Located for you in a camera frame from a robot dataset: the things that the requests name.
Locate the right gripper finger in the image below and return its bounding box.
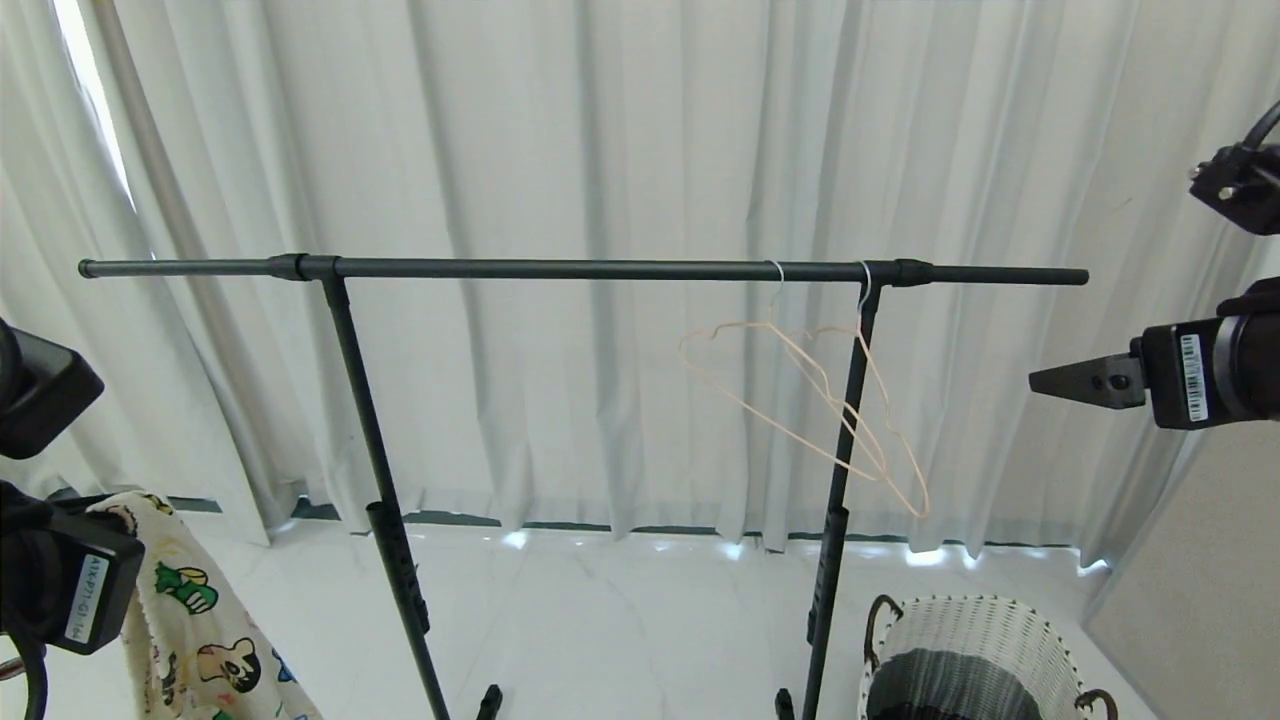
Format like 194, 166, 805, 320
1028, 352, 1147, 411

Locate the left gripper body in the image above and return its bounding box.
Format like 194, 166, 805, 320
0, 482, 147, 657

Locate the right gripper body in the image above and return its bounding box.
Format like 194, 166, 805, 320
1130, 278, 1280, 431

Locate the cream printed garment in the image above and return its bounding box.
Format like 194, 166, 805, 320
88, 490, 323, 720

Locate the pink clothes hanger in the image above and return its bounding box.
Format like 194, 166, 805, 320
678, 262, 891, 483
805, 262, 931, 519

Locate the white laundry basket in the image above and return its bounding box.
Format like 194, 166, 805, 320
862, 595, 1119, 720

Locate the black clothes rack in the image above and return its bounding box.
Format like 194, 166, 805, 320
78, 253, 1089, 720

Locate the white curtain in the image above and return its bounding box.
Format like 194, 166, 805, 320
0, 0, 1280, 571

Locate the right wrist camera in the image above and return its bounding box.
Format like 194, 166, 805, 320
1188, 140, 1280, 236

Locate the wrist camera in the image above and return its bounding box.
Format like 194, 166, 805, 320
0, 318, 106, 461
1188, 140, 1280, 236

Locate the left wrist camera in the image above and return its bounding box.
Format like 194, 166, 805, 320
0, 318, 106, 461

